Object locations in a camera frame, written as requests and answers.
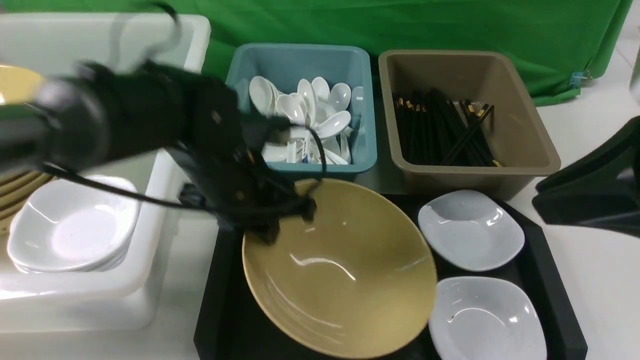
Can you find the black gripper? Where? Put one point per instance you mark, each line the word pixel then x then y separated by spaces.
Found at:
pixel 220 150

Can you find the yellow noodle bowl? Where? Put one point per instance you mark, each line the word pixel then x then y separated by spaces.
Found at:
pixel 357 282

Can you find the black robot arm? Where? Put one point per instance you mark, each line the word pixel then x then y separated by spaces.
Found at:
pixel 74 124

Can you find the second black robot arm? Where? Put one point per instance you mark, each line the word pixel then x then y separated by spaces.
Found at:
pixel 600 190

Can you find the pile of white spoons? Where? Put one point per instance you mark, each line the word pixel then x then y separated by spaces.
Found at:
pixel 332 113

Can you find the large white plastic tub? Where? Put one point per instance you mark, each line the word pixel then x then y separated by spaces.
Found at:
pixel 123 298

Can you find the teal plastic bin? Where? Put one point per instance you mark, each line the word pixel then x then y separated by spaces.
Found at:
pixel 286 64

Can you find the pile of black chopsticks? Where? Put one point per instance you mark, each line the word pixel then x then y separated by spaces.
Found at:
pixel 434 130

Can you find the upper white square dish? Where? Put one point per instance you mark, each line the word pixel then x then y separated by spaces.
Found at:
pixel 470 230

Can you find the white square dish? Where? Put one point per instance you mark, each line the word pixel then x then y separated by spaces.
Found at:
pixel 470 230
pixel 485 318

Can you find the brown plastic bin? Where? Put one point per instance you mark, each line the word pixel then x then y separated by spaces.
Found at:
pixel 515 132

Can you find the lower white square dish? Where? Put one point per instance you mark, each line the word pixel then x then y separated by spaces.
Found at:
pixel 485 318

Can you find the stack of white dishes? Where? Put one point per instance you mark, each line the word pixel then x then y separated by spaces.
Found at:
pixel 66 227

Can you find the stack of yellow bowls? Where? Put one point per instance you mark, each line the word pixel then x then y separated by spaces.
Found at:
pixel 17 85

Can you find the blue binder clip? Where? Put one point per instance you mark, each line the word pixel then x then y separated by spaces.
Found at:
pixel 580 79

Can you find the green backdrop cloth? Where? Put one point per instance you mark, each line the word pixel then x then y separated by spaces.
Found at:
pixel 547 40

